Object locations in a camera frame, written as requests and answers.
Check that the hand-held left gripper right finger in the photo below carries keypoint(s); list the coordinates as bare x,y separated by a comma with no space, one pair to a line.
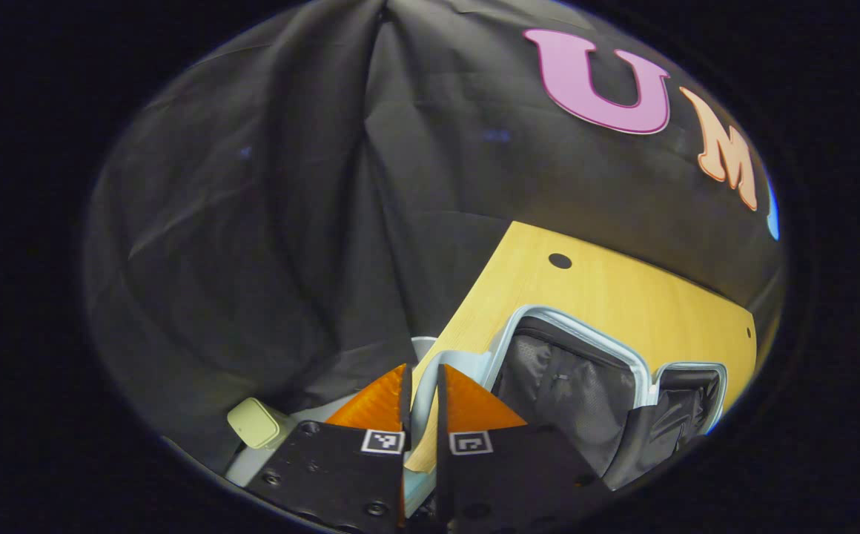
441,408

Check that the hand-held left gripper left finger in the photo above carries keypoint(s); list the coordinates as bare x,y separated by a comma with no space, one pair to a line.
407,408

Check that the light blue suitcase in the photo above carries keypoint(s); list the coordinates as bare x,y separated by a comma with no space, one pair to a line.
571,386

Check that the black backdrop cloth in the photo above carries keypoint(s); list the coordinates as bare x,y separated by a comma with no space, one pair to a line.
289,222

